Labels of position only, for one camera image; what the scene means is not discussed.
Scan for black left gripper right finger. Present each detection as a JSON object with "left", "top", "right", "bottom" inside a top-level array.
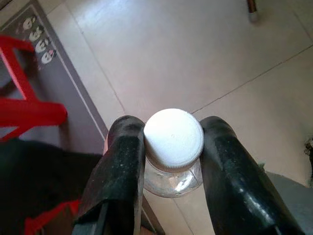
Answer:
[{"left": 199, "top": 115, "right": 306, "bottom": 235}]

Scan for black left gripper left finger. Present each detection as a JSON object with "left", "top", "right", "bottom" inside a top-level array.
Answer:
[{"left": 73, "top": 116, "right": 147, "bottom": 235}]

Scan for clear plastic bottle white cap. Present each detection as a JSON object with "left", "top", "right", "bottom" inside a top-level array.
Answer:
[{"left": 143, "top": 107, "right": 205, "bottom": 199}]

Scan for grey left robot leg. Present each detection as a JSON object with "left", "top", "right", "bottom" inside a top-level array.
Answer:
[{"left": 265, "top": 170, "right": 313, "bottom": 235}]

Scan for red plastic stool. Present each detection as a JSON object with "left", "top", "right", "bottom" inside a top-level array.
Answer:
[{"left": 0, "top": 33, "right": 81, "bottom": 233}]

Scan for wooden furniture leg white foot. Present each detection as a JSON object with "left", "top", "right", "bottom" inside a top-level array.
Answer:
[{"left": 246, "top": 0, "right": 259, "bottom": 23}]

